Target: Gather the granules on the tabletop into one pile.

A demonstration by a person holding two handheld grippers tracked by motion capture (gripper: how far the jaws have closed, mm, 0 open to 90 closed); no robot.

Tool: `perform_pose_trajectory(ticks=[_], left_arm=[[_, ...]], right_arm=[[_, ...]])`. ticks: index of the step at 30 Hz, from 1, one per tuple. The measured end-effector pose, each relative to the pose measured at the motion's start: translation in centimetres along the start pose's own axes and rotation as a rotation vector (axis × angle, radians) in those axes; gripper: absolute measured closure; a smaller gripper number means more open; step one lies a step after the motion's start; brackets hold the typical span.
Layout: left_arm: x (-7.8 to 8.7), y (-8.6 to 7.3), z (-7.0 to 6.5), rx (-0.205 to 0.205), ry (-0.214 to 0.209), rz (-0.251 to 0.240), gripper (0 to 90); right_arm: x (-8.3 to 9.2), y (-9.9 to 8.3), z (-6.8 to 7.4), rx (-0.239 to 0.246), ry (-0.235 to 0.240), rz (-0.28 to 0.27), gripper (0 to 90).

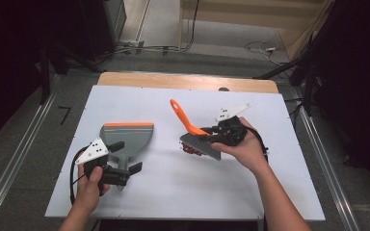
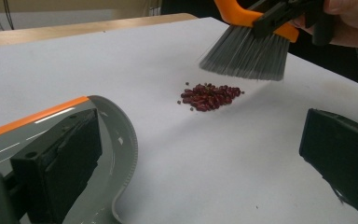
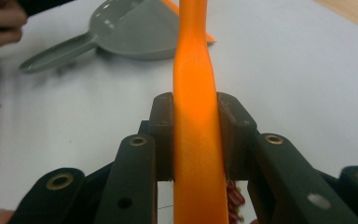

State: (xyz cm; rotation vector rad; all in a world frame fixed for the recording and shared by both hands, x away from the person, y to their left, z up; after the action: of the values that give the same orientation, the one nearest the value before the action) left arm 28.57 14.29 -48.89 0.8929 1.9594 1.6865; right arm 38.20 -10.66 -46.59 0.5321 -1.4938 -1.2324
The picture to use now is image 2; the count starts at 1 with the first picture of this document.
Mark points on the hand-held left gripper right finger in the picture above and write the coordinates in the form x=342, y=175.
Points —
x=345, y=155

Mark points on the wooden table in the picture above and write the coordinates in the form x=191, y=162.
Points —
x=59, y=31

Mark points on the orange brush with grey bristles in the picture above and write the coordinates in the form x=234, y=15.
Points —
x=245, y=56

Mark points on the white board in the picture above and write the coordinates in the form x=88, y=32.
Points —
x=183, y=161

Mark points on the pile of red beans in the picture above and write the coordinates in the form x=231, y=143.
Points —
x=209, y=96

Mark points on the grey dustpan with orange edge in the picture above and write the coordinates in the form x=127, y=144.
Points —
x=118, y=133

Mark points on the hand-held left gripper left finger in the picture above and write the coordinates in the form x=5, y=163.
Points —
x=62, y=161

